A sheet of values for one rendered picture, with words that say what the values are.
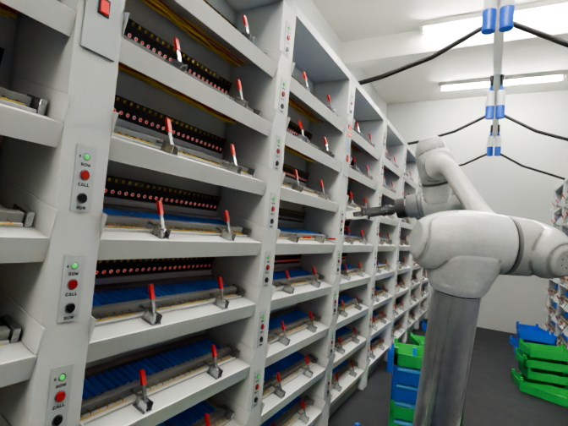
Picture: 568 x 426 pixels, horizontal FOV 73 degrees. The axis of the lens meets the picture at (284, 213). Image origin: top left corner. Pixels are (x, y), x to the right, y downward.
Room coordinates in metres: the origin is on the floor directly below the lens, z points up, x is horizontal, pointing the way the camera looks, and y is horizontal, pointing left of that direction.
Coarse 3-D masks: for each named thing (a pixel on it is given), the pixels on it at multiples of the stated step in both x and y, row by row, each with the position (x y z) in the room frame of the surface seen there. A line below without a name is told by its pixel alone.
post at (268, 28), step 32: (256, 32) 1.33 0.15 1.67; (288, 64) 1.35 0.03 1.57; (256, 96) 1.32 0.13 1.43; (288, 96) 1.36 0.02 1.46; (256, 160) 1.31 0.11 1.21; (224, 192) 1.37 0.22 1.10; (224, 256) 1.36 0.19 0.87; (256, 256) 1.29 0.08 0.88; (256, 320) 1.29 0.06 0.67; (256, 352) 1.31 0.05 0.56; (256, 416) 1.34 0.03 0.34
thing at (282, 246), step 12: (312, 228) 1.96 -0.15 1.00; (276, 240) 1.37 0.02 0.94; (288, 240) 1.52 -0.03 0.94; (300, 240) 1.63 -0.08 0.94; (312, 240) 1.75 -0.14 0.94; (336, 240) 1.90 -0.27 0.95; (276, 252) 1.40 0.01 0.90; (288, 252) 1.48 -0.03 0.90; (300, 252) 1.57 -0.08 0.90; (312, 252) 1.68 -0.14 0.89; (324, 252) 1.80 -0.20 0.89
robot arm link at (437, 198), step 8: (440, 184) 1.32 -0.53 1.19; (448, 184) 1.33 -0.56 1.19; (424, 192) 1.37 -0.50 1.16; (432, 192) 1.34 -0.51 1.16; (440, 192) 1.33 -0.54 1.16; (448, 192) 1.33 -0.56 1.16; (424, 200) 1.37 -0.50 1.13; (432, 200) 1.35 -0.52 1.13; (440, 200) 1.34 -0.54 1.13; (448, 200) 1.33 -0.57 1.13; (456, 200) 1.32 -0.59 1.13; (424, 208) 1.38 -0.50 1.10; (432, 208) 1.36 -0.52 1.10; (440, 208) 1.35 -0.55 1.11; (448, 208) 1.34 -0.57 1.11; (456, 208) 1.33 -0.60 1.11
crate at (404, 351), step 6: (396, 342) 1.99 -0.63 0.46; (396, 348) 1.82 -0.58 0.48; (402, 348) 2.00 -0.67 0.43; (408, 348) 1.99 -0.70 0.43; (420, 348) 1.97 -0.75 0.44; (396, 354) 1.82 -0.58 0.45; (402, 354) 1.81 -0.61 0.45; (408, 354) 1.99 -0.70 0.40; (420, 354) 1.97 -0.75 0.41; (396, 360) 1.82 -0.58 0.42; (402, 360) 1.81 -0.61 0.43; (408, 360) 1.80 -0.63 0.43; (414, 360) 1.80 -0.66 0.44; (420, 360) 1.79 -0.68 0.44; (408, 366) 1.80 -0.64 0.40; (414, 366) 1.80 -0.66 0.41; (420, 366) 1.79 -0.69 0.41
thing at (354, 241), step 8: (344, 224) 2.49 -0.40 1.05; (344, 232) 2.44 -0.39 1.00; (352, 232) 2.58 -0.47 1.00; (360, 232) 2.56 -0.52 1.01; (344, 240) 2.14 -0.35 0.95; (352, 240) 2.13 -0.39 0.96; (360, 240) 2.39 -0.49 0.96; (368, 240) 2.53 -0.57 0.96; (344, 248) 2.03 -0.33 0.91; (352, 248) 2.15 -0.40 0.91; (360, 248) 2.28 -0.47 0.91; (368, 248) 2.42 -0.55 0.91
